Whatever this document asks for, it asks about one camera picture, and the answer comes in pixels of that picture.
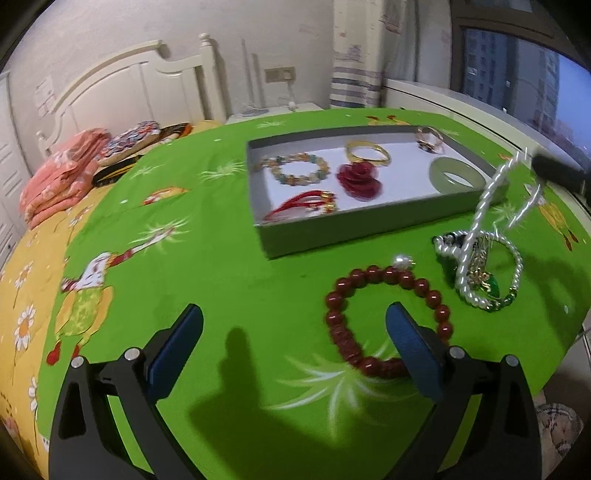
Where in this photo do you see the dark red bead bracelet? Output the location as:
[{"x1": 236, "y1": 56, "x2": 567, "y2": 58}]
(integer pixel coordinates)
[{"x1": 324, "y1": 265, "x2": 455, "y2": 379}]

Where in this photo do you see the striped curtain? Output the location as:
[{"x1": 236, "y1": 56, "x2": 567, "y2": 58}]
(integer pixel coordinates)
[{"x1": 329, "y1": 0, "x2": 455, "y2": 109}]

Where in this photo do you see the black jewelry piece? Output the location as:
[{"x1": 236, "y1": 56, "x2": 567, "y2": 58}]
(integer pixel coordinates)
[{"x1": 433, "y1": 233, "x2": 472, "y2": 252}]

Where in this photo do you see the long pearl necklace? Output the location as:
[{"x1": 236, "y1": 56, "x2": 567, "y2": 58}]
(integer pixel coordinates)
[{"x1": 455, "y1": 148, "x2": 548, "y2": 296}]

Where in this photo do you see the multicolour stone bead bracelet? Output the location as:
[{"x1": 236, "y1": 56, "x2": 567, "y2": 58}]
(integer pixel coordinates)
[{"x1": 261, "y1": 152, "x2": 332, "y2": 188}]

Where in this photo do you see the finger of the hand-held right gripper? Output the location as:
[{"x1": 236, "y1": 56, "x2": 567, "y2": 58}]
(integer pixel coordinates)
[{"x1": 531, "y1": 154, "x2": 591, "y2": 190}]

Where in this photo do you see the white nightstand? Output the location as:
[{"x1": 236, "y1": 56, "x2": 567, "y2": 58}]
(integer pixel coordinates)
[{"x1": 225, "y1": 102, "x2": 324, "y2": 126}]

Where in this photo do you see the small pearl bracelet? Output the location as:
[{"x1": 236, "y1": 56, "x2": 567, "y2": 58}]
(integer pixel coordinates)
[{"x1": 455, "y1": 231, "x2": 525, "y2": 315}]

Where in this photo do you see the white wardrobe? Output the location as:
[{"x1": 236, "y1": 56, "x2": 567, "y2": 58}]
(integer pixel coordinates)
[{"x1": 0, "y1": 71, "x2": 24, "y2": 264}]

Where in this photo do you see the beige plaid blanket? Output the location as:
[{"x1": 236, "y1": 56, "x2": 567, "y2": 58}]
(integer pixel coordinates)
[{"x1": 536, "y1": 401, "x2": 585, "y2": 467}]

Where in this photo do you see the gold bangle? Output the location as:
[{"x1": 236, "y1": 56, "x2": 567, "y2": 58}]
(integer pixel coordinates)
[{"x1": 345, "y1": 141, "x2": 392, "y2": 166}]

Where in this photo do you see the grey shallow box tray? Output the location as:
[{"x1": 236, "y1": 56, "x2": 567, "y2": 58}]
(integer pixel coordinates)
[{"x1": 246, "y1": 126, "x2": 511, "y2": 259}]

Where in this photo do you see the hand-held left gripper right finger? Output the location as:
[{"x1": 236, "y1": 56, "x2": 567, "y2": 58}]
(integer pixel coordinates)
[{"x1": 385, "y1": 302, "x2": 543, "y2": 480}]

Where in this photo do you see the white slim table lamp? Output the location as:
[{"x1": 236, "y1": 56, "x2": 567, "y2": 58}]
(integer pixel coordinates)
[{"x1": 240, "y1": 39, "x2": 269, "y2": 116}]

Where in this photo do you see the patterned round pillow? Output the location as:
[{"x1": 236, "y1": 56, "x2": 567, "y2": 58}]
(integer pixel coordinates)
[{"x1": 97, "y1": 120, "x2": 161, "y2": 167}]

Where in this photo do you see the green cartoon print cloth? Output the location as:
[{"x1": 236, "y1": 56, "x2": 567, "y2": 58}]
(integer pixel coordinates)
[{"x1": 34, "y1": 107, "x2": 591, "y2": 480}]

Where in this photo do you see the white wooden bed headboard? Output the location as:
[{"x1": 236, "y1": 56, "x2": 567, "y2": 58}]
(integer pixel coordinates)
[{"x1": 36, "y1": 33, "x2": 229, "y2": 158}]

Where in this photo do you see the green jade pendant necklace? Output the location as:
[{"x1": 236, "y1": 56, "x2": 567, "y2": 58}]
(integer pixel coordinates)
[{"x1": 480, "y1": 272, "x2": 520, "y2": 308}]

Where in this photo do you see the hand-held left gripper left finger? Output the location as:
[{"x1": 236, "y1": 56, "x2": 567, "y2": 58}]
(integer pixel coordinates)
[{"x1": 48, "y1": 303, "x2": 205, "y2": 480}]

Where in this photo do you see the wall socket panel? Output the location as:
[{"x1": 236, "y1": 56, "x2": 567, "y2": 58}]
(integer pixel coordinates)
[{"x1": 264, "y1": 66, "x2": 296, "y2": 84}]

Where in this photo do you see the red cord bracelet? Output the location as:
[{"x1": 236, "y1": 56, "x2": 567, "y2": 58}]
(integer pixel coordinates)
[{"x1": 263, "y1": 191, "x2": 340, "y2": 222}]

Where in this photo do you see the pale green jade bangle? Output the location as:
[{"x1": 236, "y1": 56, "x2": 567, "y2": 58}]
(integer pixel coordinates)
[{"x1": 428, "y1": 157, "x2": 488, "y2": 190}]

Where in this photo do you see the white windowsill cabinet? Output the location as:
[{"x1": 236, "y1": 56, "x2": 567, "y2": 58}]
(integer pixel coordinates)
[{"x1": 383, "y1": 78, "x2": 591, "y2": 204}]

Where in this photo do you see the dark framed window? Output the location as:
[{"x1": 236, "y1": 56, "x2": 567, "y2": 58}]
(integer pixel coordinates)
[{"x1": 450, "y1": 0, "x2": 591, "y2": 162}]

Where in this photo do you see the folded pink floral blanket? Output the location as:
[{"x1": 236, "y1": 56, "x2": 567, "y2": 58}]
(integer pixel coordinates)
[{"x1": 18, "y1": 129, "x2": 112, "y2": 229}]

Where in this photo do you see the red rose brooch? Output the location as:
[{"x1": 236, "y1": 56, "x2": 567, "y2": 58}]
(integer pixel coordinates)
[{"x1": 336, "y1": 161, "x2": 384, "y2": 201}]

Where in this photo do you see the yellow daisy print bedsheet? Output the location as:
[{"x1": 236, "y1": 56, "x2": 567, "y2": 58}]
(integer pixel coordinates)
[{"x1": 0, "y1": 120, "x2": 222, "y2": 467}]

